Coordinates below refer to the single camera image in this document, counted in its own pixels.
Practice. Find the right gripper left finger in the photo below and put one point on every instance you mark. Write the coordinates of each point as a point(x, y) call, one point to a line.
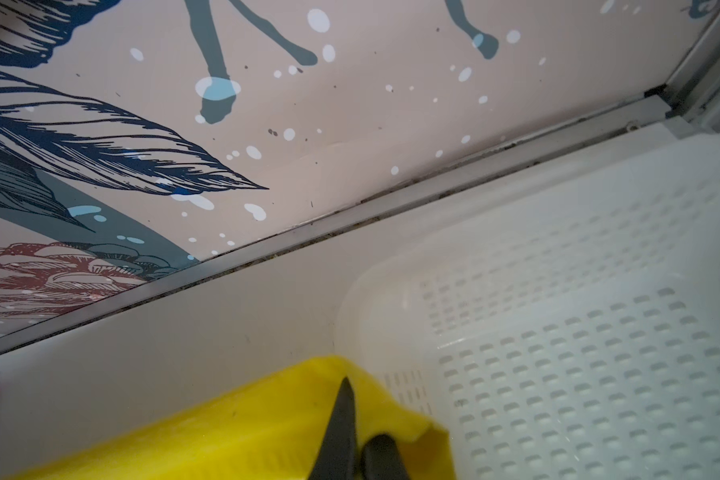
point(336, 457)

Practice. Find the white plastic basket tray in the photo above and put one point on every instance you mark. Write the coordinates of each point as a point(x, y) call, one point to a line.
point(569, 331)

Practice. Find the yellow shorts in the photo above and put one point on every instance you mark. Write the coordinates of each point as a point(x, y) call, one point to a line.
point(269, 429)

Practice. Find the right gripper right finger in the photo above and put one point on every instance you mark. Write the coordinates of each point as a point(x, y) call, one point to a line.
point(381, 460)

